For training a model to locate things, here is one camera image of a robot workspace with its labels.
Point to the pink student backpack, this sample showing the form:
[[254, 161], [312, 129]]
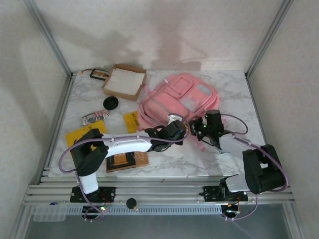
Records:
[[172, 99]]

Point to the light blue glasses case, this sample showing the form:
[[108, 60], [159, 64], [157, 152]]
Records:
[[228, 152]]

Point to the small yellow booklet black text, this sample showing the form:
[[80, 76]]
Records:
[[130, 122]]

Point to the brown hardcover book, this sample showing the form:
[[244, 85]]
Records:
[[139, 161]]

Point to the large yellow booklet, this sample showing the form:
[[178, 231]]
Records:
[[99, 125]]

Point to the patterned striped pencil case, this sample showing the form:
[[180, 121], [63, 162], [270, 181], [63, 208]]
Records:
[[92, 118]]

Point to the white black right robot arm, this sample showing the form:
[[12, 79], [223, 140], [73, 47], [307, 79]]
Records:
[[264, 169]]

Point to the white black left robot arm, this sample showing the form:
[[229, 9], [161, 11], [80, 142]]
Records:
[[124, 144]]

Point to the black round lid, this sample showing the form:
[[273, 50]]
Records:
[[111, 102]]

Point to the cardboard box with white foam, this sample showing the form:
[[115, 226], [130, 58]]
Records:
[[123, 81]]

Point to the small circuit board with LED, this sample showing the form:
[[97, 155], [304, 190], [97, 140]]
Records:
[[231, 211], [104, 208]]

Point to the black round knob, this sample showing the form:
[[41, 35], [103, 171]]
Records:
[[131, 203]]

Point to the black board with orange connectors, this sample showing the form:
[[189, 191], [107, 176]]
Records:
[[99, 74]]

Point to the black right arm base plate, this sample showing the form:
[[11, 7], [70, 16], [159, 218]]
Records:
[[210, 194]]

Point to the aluminium base frame rails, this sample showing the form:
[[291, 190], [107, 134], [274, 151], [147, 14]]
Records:
[[162, 191]]

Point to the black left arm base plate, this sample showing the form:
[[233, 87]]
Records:
[[109, 194]]

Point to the aluminium corner post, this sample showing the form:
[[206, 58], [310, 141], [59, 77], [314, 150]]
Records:
[[49, 37], [268, 37]]

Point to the aluminium table side rail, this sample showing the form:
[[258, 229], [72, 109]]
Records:
[[59, 124]]

